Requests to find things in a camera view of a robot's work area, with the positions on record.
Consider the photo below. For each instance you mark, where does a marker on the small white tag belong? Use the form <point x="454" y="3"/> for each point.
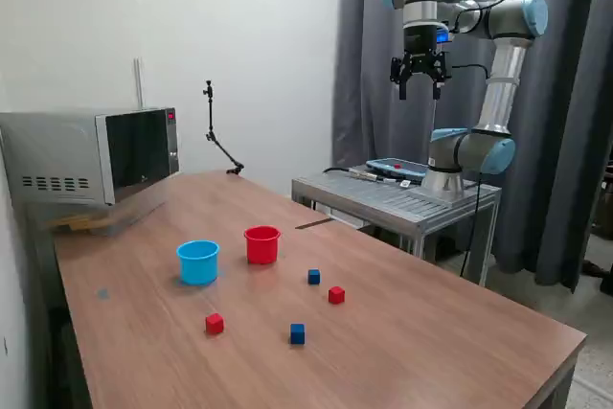
<point x="405" y="183"/>

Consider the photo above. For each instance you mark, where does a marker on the dark grey curtain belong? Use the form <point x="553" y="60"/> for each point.
<point x="565" y="117"/>

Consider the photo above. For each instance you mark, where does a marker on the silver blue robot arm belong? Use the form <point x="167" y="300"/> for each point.
<point x="503" y="88"/>

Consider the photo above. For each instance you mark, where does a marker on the wooden boards stack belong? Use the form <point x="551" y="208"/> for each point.
<point x="72" y="223"/>

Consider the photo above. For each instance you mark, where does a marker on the red cube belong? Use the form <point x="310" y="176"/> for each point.
<point x="336" y="295"/>
<point x="214" y="324"/>

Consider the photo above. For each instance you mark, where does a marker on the grey metal robot stand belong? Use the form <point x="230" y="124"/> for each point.
<point x="383" y="198"/>

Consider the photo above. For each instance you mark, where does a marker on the blue cube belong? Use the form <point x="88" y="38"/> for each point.
<point x="297" y="334"/>
<point x="313" y="277"/>

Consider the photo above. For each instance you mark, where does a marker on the blue plastic cup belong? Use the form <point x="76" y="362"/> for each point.
<point x="198" y="267"/>

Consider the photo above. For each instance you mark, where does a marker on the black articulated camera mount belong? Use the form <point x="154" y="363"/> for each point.
<point x="210" y="135"/>

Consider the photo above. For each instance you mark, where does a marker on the dark table leg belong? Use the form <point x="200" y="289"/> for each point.
<point x="558" y="390"/>

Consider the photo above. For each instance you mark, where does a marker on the dark floor clutter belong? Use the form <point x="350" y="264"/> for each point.
<point x="596" y="269"/>

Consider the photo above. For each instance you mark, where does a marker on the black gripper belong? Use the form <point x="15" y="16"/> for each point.
<point x="421" y="40"/>

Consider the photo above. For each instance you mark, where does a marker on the silver microwave oven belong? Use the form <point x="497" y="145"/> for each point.
<point x="57" y="150"/>

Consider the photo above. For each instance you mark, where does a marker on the red plastic cup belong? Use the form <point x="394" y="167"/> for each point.
<point x="262" y="251"/>

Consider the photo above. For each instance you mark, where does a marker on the white vertical pipe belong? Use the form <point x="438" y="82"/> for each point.
<point x="138" y="83"/>

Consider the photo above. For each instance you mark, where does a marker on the blue teach pendant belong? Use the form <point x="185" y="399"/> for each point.
<point x="397" y="170"/>

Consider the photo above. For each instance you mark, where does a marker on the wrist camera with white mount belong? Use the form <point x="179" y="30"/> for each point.
<point x="443" y="35"/>

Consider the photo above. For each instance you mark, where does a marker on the dark thin flat strip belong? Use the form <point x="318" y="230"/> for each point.
<point x="313" y="223"/>

